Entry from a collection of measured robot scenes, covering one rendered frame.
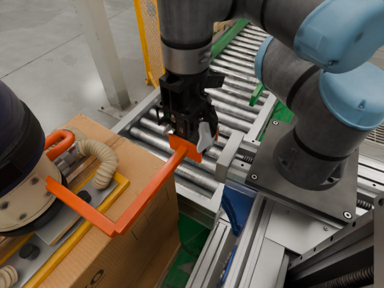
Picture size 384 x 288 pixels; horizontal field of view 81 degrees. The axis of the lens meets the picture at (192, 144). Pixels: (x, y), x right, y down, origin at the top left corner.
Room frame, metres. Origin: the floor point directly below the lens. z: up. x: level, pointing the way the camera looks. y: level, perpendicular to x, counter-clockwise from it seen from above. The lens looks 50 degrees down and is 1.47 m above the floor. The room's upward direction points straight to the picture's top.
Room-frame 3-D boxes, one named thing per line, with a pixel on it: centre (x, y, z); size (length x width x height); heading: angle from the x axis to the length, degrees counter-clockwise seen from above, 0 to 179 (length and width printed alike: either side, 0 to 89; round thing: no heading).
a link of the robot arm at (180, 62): (0.32, 0.01, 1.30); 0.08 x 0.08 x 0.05
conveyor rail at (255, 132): (1.39, -0.67, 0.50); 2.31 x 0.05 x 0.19; 150
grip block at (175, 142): (0.35, -0.01, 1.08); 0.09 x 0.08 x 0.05; 58
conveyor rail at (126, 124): (1.71, -0.10, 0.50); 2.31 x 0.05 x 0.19; 150
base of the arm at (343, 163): (0.30, -0.27, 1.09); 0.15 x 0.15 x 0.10
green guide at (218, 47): (1.99, -0.33, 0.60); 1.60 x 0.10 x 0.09; 150
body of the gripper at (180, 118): (0.32, 0.01, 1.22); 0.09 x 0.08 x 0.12; 148
